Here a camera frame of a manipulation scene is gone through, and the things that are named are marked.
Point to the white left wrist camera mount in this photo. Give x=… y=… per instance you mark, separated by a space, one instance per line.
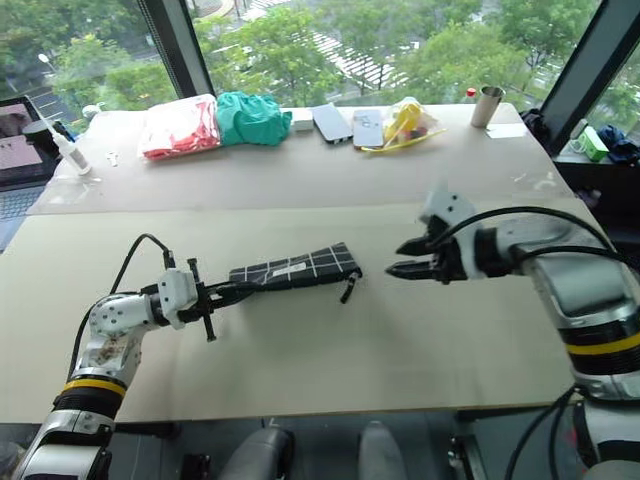
x=177 y=295

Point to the clear bag with yellow items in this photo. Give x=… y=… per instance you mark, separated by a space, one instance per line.
x=407 y=122

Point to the dark slim window pillar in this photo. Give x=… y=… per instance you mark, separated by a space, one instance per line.
x=175 y=50

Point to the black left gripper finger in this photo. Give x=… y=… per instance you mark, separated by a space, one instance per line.
x=237 y=300
x=240 y=286

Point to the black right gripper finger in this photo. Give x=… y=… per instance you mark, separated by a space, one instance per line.
x=412 y=270
x=414 y=246

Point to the white round object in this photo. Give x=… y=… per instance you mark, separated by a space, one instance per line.
x=92 y=110

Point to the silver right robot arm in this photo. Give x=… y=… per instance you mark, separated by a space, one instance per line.
x=580 y=280

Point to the green box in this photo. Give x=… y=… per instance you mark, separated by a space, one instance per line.
x=594 y=145

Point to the black white-grid pencil case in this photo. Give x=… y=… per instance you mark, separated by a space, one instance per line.
x=305 y=270

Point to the dark broad window pillar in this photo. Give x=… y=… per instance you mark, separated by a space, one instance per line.
x=582 y=75

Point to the metal cup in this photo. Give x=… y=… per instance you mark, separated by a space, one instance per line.
x=486 y=107

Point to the grey laptop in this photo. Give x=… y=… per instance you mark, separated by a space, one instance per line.
x=17 y=165

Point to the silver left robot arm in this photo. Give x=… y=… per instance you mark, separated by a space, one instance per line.
x=115 y=320

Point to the small white box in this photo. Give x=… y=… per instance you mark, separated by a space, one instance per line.
x=301 y=121

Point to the white patterned smartphone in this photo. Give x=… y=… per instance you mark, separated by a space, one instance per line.
x=368 y=128

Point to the green crumpled cloth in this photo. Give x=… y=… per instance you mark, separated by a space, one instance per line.
x=250 y=120

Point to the grey rounded shape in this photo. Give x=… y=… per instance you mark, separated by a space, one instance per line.
x=260 y=455

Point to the small white clip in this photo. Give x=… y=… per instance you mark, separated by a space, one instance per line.
x=113 y=159

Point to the white paper slip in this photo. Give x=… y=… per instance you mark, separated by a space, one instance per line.
x=502 y=131

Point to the dark blue cloth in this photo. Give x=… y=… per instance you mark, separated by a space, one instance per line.
x=620 y=142

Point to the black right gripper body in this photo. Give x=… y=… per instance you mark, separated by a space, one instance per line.
x=447 y=260

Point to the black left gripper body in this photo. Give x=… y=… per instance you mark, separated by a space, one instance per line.
x=205 y=300

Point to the white squeeze bottle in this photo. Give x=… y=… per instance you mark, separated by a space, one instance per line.
x=75 y=157

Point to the silver power bank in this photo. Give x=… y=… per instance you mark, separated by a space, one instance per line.
x=332 y=124

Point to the red white packaged cloth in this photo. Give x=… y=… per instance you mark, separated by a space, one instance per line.
x=177 y=127

